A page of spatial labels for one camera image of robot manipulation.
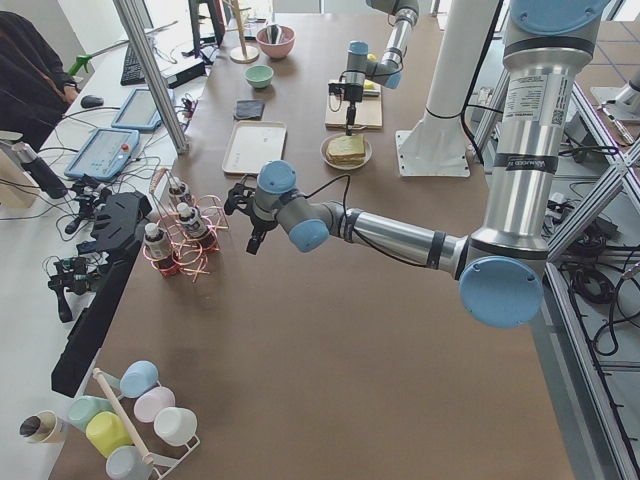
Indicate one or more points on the wooden cup stand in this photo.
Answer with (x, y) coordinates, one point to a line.
(244, 53)

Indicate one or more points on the blue teach pendant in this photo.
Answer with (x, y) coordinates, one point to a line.
(104, 155)
(138, 112)

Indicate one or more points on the bread slice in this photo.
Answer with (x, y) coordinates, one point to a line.
(346, 163)
(346, 147)

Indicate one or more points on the bamboo cutting board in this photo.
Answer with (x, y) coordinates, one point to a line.
(369, 113)

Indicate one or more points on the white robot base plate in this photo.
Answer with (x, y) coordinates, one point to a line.
(440, 154)

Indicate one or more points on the copper wire bottle rack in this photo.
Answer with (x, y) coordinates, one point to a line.
(192, 260)

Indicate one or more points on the grey blue mug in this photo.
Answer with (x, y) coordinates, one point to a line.
(126, 463)

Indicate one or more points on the blue teach pendant near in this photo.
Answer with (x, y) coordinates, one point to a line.
(104, 155)

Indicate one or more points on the black keyboard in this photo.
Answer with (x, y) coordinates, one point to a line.
(132, 73)

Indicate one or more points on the paper cup with steel jigger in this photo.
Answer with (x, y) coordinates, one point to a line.
(43, 427)

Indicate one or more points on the cream rabbit serving tray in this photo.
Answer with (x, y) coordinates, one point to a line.
(252, 144)

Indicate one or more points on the mint mug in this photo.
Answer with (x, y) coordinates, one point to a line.
(84, 408)

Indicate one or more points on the black thermos bottle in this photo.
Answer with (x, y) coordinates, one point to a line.
(39, 170)

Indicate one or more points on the seated person dark clothes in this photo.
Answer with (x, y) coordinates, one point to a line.
(36, 92)

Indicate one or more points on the yellow mug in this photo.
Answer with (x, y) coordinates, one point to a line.
(106, 432)

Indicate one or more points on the pink bowl with ice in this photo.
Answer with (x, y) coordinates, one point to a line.
(280, 49)

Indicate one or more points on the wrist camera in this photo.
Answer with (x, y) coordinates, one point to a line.
(336, 92)
(239, 195)

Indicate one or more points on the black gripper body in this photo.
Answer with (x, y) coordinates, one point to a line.
(260, 222)
(353, 95)

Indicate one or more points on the tea bottle right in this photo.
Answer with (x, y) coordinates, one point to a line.
(179, 192)

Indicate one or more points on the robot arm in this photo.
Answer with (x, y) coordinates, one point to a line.
(498, 267)
(386, 71)

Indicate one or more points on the half lemon slice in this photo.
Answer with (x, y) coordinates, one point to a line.
(370, 85)

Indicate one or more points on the tea bottle front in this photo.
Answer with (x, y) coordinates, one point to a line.
(196, 228)

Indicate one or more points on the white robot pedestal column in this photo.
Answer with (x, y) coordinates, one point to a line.
(468, 32)

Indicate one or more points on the black computer mouse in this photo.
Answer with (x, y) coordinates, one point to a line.
(91, 101)

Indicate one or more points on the steel ice scoop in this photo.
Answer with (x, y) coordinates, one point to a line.
(273, 34)

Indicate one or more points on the tea bottle left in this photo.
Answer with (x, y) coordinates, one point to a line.
(160, 250)

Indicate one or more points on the folded grey cloth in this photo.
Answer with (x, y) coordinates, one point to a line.
(249, 109)

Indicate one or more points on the aluminium frame post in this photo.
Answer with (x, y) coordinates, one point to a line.
(132, 23)

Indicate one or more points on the pink mug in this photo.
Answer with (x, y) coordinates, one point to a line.
(148, 405)

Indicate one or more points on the white mug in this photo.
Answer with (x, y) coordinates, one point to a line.
(176, 426)

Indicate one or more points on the blue teach pendant far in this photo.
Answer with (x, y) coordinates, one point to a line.
(138, 112)

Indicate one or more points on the mint green bowl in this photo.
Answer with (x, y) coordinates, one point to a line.
(259, 76)

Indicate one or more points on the tea bottle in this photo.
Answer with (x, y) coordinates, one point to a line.
(160, 250)
(179, 192)
(196, 228)

